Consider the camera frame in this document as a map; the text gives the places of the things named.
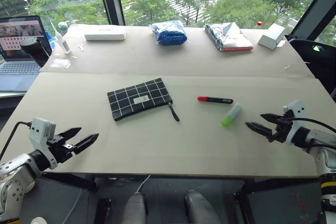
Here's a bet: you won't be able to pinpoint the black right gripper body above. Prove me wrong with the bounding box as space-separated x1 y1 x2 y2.
267 110 294 144

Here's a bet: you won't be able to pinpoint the white cable under table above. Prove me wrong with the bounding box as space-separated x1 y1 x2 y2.
135 174 152 195

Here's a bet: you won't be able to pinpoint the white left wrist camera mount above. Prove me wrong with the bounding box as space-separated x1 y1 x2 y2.
28 117 58 170

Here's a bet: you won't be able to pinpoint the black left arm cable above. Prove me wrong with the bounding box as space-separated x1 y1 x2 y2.
0 121 33 161

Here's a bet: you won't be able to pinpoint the white small cardboard box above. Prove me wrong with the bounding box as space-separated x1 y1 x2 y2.
257 23 287 50

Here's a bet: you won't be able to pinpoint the black grid pencil pouch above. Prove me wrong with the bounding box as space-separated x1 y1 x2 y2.
107 77 181 122

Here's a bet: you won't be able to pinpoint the white flat rectangular box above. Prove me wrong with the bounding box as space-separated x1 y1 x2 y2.
83 30 127 41

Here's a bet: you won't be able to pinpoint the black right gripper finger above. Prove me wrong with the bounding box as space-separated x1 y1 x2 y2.
245 122 276 138
260 113 285 125

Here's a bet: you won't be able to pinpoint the red black marker pen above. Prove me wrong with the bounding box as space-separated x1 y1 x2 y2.
197 95 234 104

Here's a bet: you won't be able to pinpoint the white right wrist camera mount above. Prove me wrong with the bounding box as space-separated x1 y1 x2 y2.
282 100 308 145

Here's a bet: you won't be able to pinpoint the blue items in plastic bag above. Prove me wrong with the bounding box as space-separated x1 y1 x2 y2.
149 20 188 46

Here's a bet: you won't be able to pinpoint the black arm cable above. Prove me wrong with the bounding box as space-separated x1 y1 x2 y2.
0 121 33 161
278 118 336 133

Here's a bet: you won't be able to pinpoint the grey rounded robot foot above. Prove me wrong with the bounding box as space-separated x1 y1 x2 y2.
123 193 147 224
184 189 222 224

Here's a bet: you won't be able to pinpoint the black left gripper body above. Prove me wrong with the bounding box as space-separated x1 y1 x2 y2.
46 134 75 165

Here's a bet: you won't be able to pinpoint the green glue stick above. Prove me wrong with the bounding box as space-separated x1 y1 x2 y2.
220 102 243 127

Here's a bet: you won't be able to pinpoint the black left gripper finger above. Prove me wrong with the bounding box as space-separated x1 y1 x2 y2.
70 133 100 155
59 127 82 140

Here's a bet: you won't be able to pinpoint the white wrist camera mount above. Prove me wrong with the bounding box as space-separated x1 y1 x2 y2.
28 117 58 170
282 100 308 145

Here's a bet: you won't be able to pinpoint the laptop computer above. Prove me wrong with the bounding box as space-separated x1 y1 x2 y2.
0 15 53 92

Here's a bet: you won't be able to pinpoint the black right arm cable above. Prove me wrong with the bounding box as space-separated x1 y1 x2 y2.
278 118 336 133

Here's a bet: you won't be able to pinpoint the clear small plastic bag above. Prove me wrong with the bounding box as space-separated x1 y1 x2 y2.
51 58 72 69

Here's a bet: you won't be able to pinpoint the black cylindrical device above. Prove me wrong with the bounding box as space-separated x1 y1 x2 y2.
19 38 50 68

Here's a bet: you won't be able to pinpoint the silver foil bag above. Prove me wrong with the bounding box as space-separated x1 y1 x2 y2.
204 22 254 52

